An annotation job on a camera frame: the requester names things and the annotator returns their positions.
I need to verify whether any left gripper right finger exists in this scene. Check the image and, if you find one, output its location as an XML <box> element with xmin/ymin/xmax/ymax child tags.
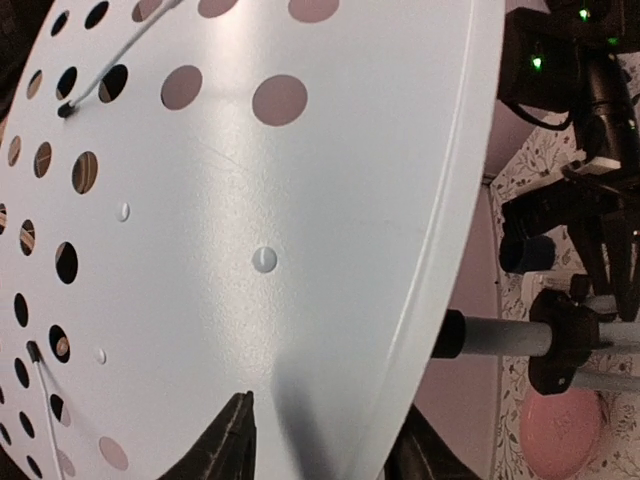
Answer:
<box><xmin>383</xmin><ymin>405</ymin><xmax>475</xmax><ymax>480</ymax></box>

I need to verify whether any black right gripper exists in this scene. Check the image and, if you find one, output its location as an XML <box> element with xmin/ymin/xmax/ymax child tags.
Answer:
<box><xmin>501</xmin><ymin>170</ymin><xmax>639</xmax><ymax>321</ymax></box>

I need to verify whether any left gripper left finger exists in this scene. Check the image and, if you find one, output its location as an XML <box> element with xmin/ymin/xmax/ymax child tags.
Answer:
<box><xmin>162</xmin><ymin>391</ymin><xmax>257</xmax><ymax>480</ymax></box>

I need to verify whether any grey perforated music stand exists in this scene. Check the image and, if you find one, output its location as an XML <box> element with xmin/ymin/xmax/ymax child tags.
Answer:
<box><xmin>0</xmin><ymin>0</ymin><xmax>640</xmax><ymax>480</ymax></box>

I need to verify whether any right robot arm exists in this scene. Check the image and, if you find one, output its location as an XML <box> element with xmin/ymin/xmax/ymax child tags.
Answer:
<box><xmin>497</xmin><ymin>1</ymin><xmax>639</xmax><ymax>322</ymax></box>

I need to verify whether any dark blue cup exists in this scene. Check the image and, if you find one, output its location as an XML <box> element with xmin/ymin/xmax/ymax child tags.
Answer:
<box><xmin>499</xmin><ymin>235</ymin><xmax>556</xmax><ymax>275</ymax></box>

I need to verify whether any pink plastic plate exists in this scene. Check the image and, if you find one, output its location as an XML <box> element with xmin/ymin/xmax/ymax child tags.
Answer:
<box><xmin>519</xmin><ymin>388</ymin><xmax>604</xmax><ymax>479</ymax></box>

